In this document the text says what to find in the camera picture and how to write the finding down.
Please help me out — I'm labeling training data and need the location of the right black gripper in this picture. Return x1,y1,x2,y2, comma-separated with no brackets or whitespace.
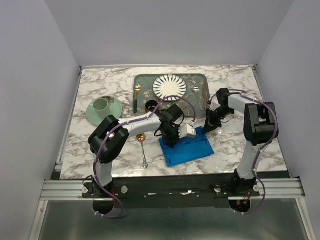
202,107,234,135

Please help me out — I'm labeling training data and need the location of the blue cloth napkin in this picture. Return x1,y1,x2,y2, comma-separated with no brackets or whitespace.
159,126,215,167

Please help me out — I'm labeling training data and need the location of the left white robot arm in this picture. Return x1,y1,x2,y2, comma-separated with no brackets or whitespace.
88,100,195,198

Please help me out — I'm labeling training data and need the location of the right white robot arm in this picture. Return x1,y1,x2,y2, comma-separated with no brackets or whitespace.
202,88,279,196

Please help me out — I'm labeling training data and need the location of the iridescent gold spoon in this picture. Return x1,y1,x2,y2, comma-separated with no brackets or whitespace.
136,133,149,169

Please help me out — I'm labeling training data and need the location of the orange black mug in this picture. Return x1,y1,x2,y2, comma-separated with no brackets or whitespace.
144,100,158,113

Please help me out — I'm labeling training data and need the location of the silver spoon on tray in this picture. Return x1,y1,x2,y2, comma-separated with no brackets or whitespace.
192,86,204,111

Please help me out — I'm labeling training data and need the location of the green floral serving tray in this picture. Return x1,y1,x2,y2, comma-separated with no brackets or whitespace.
133,73,210,118

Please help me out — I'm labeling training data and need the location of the white blue striped plate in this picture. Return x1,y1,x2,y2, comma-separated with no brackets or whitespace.
152,74,187,102

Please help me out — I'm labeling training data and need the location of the green saucer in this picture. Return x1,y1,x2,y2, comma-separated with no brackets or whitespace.
86,95,123,126

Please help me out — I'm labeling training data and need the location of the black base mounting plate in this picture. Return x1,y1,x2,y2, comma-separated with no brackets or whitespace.
82,173,261,209

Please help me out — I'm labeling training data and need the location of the green cup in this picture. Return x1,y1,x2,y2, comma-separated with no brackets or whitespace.
92,98,111,119

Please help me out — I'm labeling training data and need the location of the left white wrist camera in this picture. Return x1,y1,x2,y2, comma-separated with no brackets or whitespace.
178,123,197,139

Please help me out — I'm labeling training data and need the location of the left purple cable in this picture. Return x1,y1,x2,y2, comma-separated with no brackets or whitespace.
93,95,197,219

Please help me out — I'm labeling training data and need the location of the gold fork green handle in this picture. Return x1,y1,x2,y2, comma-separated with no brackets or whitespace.
133,84,141,113

